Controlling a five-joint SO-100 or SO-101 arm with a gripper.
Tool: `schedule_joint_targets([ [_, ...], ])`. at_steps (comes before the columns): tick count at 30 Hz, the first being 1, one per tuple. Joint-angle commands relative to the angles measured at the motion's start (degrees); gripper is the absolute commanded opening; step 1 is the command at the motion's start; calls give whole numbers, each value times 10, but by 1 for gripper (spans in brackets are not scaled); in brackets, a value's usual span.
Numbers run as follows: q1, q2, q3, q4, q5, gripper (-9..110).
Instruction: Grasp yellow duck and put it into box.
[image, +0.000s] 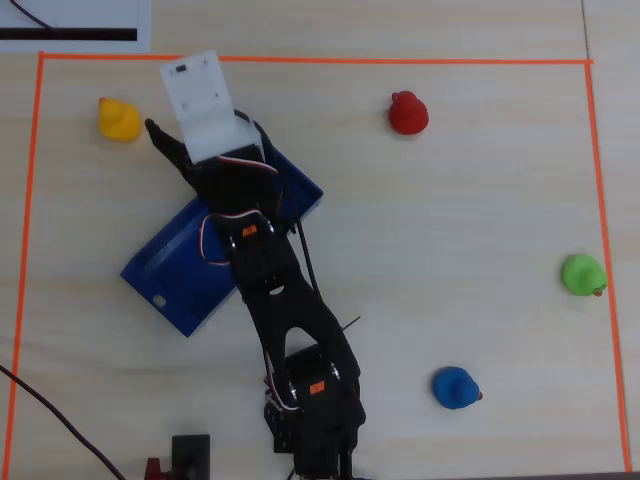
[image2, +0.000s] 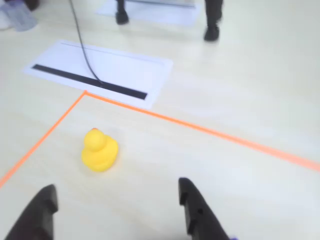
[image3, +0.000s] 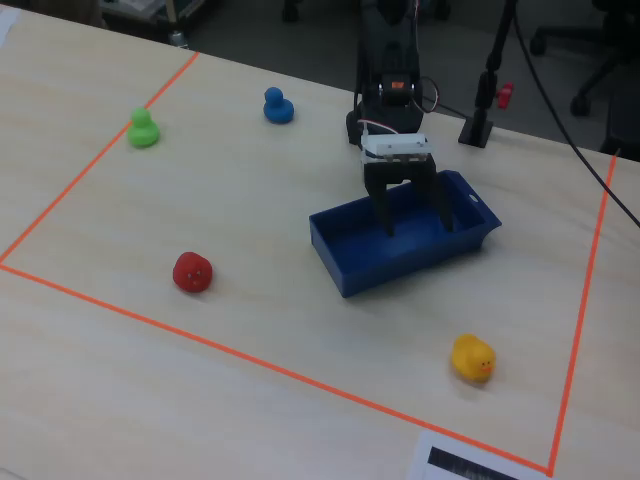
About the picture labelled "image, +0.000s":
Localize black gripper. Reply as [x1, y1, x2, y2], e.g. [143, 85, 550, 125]
[143, 118, 284, 224]

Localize yellow rubber duck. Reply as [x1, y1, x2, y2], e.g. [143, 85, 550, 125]
[97, 97, 143, 144]

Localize blue plastic box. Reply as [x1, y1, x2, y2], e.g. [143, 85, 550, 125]
[119, 144, 325, 339]

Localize red rubber duck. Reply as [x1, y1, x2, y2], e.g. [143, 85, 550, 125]
[388, 90, 430, 136]

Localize small black box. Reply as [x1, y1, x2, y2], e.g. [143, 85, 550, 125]
[171, 433, 212, 480]

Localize blue rubber duck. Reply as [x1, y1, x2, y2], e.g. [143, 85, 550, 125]
[432, 366, 484, 411]

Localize green rubber duck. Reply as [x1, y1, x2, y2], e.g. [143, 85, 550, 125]
[560, 253, 610, 299]

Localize white paper with black bar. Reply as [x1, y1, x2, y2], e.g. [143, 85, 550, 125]
[0, 0, 152, 54]

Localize orange tape strip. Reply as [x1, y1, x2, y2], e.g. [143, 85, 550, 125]
[38, 52, 595, 67]
[5, 52, 46, 454]
[584, 59, 632, 474]

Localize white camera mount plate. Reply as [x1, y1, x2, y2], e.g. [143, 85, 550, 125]
[159, 48, 266, 165]

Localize red white servo wire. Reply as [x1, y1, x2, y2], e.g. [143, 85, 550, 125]
[198, 209, 264, 267]

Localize black camera cable on arm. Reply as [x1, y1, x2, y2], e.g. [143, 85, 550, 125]
[252, 119, 324, 301]

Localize thin black cable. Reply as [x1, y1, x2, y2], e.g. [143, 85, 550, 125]
[8, 0, 59, 32]

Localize thick black cable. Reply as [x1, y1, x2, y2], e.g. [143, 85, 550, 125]
[0, 364, 129, 480]

